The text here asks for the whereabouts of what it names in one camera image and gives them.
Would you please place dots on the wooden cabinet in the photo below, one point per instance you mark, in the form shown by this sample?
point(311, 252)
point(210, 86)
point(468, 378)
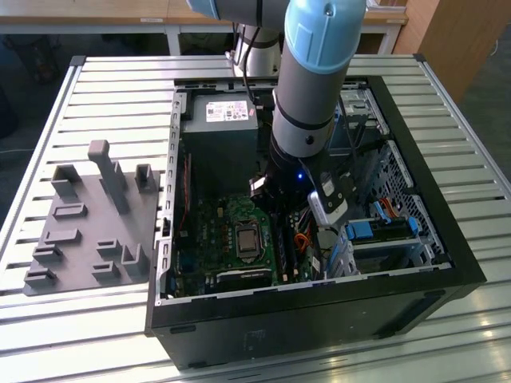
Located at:
point(459, 40)

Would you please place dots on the grey parts rack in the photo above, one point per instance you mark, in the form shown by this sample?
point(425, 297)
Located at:
point(92, 239)

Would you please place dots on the green motherboard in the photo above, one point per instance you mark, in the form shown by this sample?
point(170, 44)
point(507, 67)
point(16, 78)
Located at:
point(211, 239)

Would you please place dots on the black graphics card white stripe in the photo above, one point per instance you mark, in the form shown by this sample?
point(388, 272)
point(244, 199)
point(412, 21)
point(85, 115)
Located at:
point(243, 277)

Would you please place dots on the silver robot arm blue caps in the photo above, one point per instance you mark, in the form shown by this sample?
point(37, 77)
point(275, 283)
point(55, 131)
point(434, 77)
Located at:
point(307, 99)

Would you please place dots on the wooden desk white frame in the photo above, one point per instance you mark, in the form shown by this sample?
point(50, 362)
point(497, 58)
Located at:
point(80, 12)

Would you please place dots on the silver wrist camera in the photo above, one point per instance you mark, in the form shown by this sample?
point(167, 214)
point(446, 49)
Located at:
point(329, 211)

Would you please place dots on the black and silver PC case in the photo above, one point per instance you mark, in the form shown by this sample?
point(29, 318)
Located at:
point(299, 327)

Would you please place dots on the silver CPU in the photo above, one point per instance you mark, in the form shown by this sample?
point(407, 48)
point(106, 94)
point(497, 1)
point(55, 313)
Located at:
point(248, 240)

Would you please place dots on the silver disk bay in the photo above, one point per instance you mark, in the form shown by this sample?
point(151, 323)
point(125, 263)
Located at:
point(359, 107)

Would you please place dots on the black plastic case clip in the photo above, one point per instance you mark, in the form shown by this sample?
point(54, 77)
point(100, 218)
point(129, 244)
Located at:
point(165, 227)

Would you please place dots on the blue disk carrier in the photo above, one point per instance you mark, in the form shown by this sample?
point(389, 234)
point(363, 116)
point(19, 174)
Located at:
point(359, 231)

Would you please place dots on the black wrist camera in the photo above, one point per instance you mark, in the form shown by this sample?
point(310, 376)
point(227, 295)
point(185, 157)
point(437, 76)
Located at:
point(258, 187)

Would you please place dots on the silver power supply white label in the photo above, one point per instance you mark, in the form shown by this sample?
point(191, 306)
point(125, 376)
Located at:
point(199, 115)

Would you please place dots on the silver perforated drive cage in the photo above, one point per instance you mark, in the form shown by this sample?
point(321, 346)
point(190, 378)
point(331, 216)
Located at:
point(403, 187)

